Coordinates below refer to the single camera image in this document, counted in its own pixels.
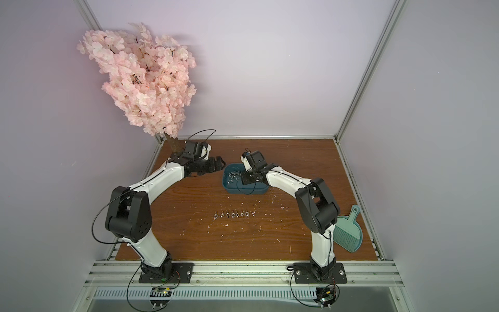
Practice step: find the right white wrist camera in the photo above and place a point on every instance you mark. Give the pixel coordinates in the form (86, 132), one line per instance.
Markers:
(244, 159)

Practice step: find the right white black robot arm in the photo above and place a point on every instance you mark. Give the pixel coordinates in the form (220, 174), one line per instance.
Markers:
(318, 208)

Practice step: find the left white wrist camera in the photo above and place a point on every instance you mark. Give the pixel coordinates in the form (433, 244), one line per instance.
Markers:
(206, 148)

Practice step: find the pink artificial blossom tree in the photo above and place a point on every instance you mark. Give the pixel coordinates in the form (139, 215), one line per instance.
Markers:
(148, 77)

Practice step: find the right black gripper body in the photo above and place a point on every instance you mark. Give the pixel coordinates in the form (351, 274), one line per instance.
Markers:
(251, 177)

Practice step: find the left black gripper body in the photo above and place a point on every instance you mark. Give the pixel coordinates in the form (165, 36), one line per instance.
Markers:
(204, 166)

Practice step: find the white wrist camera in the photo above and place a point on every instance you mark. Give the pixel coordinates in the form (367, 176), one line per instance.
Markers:
(206, 148)
(244, 159)

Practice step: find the small circuit board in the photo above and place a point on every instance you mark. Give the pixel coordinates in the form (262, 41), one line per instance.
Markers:
(159, 297)
(326, 296)

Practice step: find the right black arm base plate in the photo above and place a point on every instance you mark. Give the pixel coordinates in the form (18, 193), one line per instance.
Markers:
(307, 273)

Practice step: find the left small circuit board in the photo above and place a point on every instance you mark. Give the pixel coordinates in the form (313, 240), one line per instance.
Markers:
(159, 297)

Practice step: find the right small circuit board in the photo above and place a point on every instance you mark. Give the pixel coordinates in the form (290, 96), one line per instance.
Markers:
(326, 296)

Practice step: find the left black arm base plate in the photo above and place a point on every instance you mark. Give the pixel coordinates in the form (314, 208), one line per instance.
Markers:
(167, 273)

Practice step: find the aluminium front rail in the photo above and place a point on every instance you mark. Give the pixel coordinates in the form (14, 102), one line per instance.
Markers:
(245, 273)

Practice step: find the teal plastic storage box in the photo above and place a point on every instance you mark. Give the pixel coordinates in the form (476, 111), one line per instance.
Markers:
(239, 188)

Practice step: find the teal plastic dustpan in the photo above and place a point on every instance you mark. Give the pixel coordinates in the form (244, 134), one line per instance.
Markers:
(348, 233)

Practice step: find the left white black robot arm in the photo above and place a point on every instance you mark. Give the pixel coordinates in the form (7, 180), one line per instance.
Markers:
(129, 215)

